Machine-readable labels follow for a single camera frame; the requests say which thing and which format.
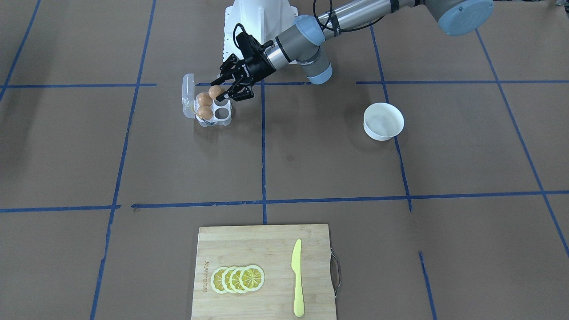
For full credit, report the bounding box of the white bowl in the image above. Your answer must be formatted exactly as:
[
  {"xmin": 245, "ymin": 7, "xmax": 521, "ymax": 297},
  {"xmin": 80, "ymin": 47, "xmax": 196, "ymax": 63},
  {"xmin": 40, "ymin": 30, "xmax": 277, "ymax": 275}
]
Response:
[{"xmin": 362, "ymin": 103, "xmax": 405, "ymax": 141}]

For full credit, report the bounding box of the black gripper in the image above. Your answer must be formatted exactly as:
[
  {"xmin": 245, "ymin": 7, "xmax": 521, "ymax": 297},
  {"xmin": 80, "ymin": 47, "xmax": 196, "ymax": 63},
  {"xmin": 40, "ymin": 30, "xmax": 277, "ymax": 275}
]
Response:
[{"xmin": 210, "ymin": 49, "xmax": 276, "ymax": 102}]

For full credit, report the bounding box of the wooden cutting board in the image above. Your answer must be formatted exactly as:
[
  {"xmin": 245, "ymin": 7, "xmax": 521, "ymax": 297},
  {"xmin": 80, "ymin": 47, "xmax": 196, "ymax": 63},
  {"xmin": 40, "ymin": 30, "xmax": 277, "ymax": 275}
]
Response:
[{"xmin": 191, "ymin": 224, "xmax": 337, "ymax": 320}]

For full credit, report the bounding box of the yellow plastic knife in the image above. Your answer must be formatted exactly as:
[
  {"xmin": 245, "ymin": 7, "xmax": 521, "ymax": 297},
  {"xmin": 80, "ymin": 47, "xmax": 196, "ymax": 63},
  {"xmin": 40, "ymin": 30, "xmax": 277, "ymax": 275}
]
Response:
[{"xmin": 291, "ymin": 239, "xmax": 305, "ymax": 318}]

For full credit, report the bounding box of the brown egg in box far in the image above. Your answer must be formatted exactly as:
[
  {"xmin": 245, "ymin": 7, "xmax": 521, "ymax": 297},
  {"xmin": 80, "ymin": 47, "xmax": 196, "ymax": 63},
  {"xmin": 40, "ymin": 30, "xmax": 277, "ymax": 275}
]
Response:
[{"xmin": 196, "ymin": 92, "xmax": 213, "ymax": 107}]

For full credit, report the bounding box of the brown egg from bowl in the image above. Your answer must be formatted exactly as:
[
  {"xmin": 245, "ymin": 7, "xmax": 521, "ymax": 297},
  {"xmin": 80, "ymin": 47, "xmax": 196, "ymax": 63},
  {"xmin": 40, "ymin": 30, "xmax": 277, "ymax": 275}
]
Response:
[{"xmin": 208, "ymin": 85, "xmax": 225, "ymax": 100}]

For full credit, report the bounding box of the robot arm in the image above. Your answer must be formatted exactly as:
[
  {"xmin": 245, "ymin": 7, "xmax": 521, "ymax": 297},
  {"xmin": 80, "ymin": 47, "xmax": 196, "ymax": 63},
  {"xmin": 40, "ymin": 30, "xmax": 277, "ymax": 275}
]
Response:
[{"xmin": 211, "ymin": 0, "xmax": 493, "ymax": 102}]

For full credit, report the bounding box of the brown egg in box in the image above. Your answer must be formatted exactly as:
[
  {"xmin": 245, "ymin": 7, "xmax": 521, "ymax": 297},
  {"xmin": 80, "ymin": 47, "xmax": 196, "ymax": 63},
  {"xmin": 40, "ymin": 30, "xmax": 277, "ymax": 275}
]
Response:
[
  {"xmin": 195, "ymin": 105, "xmax": 215, "ymax": 122},
  {"xmin": 196, "ymin": 92, "xmax": 213, "ymax": 107}
]

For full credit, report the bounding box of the clear plastic egg box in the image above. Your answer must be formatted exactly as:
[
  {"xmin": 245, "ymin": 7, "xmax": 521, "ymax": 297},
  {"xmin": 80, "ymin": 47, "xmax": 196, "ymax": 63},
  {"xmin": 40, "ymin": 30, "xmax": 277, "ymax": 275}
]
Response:
[{"xmin": 181, "ymin": 73, "xmax": 233, "ymax": 127}]

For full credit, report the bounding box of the brown egg in box near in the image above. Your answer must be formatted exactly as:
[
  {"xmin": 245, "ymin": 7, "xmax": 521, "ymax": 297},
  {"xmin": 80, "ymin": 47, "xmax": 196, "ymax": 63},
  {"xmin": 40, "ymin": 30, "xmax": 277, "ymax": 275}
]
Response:
[{"xmin": 195, "ymin": 105, "xmax": 215, "ymax": 122}]

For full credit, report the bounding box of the black camera cable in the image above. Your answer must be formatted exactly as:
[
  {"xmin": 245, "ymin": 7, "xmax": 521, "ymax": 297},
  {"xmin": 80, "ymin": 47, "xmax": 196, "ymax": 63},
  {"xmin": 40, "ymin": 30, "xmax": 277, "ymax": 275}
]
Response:
[{"xmin": 232, "ymin": 0, "xmax": 401, "ymax": 49}]

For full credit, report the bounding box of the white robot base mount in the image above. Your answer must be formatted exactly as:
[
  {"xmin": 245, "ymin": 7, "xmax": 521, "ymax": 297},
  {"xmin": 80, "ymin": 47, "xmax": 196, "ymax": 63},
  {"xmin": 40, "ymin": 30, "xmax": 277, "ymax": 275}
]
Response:
[{"xmin": 222, "ymin": 0, "xmax": 299, "ymax": 61}]

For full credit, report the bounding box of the lemon slice farthest from knife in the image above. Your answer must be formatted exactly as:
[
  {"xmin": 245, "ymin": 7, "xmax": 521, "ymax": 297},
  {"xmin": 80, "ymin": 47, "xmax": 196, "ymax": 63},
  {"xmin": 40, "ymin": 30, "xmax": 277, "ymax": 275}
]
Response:
[{"xmin": 210, "ymin": 267, "xmax": 228, "ymax": 294}]

